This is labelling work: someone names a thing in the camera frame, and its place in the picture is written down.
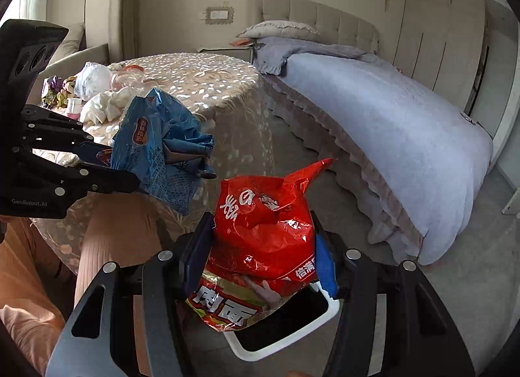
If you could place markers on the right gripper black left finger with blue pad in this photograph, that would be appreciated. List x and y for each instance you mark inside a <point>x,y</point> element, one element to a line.
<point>99,338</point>

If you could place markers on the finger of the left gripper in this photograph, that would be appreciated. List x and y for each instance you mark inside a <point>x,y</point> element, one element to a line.
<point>81,180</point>
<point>47,130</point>

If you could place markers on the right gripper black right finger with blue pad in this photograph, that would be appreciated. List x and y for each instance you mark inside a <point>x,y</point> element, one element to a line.
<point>394,302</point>

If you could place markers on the clear plastic bag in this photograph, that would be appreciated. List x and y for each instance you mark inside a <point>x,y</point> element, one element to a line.
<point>93,79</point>

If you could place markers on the red noodle snack bag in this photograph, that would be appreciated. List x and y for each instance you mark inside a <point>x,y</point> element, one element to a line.
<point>263,251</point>

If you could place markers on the blue snack bag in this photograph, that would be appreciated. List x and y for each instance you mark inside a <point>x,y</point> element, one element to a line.
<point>160,142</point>

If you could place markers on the white trash bin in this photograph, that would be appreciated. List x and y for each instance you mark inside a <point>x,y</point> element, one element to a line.
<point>302,314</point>

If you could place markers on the purple yellow candy wrapper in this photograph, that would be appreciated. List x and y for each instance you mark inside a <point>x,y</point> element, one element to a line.
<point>56,91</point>

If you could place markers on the crumpled white tissue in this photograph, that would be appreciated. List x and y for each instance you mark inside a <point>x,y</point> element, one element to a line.
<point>106,106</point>

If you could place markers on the beige window seat cushion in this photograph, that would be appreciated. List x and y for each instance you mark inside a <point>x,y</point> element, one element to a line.
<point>74,42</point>

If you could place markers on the person's orange trousers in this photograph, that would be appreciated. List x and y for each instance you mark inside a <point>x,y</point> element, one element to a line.
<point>122,229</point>

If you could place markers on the bed with lilac cover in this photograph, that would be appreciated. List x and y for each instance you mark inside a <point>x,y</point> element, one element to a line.
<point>422,158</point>

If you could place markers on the round table floral tablecloth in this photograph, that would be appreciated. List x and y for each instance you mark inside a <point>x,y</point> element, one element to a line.
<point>226,96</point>

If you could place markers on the grey nightstand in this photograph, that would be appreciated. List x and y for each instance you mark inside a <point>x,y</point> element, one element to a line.
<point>245,53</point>

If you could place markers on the beige frilled pillow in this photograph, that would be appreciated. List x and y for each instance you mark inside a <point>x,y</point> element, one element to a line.
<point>280,29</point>

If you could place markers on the beige wardrobe doors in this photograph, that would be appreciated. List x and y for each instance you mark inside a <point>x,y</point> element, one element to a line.
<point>440,44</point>

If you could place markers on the beige upholstered headboard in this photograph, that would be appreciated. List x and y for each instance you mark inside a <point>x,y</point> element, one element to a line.
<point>333,25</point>

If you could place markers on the framed wall switch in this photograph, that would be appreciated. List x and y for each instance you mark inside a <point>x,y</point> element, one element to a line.
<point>219,15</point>

